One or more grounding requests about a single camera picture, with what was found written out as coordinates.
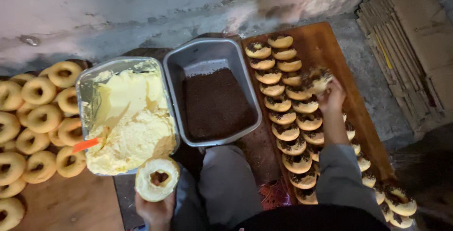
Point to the person's left hand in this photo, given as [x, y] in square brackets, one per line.
[155, 213]

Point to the person's right hand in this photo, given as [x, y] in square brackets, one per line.
[332, 100]

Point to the person's left fingers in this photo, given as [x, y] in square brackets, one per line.
[172, 199]

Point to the person's right fingers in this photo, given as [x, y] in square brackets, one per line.
[331, 86]

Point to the chocolate-sprinkled donut singly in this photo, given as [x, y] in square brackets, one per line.
[315, 78]

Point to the cream-coated donut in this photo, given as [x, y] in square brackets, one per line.
[147, 185]

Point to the wooden board under sprinkled rows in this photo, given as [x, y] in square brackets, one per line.
[318, 43]

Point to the person's grey trouser leg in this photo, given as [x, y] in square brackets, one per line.
[226, 185]

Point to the rows of sprinkled donuts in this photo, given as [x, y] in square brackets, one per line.
[283, 117]

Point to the pale yellow buttercream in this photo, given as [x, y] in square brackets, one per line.
[134, 124]

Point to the stack of flat cardboard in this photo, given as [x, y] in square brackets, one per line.
[410, 47]

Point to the wooden board under plain pile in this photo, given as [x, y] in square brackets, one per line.
[74, 202]

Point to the brown chocolate sprinkles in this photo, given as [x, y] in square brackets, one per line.
[216, 107]

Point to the red patterned mat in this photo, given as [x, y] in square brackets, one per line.
[274, 195]

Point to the metal tray with sprinkles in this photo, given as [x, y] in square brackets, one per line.
[205, 54]

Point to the person's black top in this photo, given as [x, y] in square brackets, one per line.
[311, 218]

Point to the metal tray with cream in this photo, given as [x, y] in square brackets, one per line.
[83, 93]

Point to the pile of plain donuts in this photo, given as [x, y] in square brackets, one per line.
[39, 117]

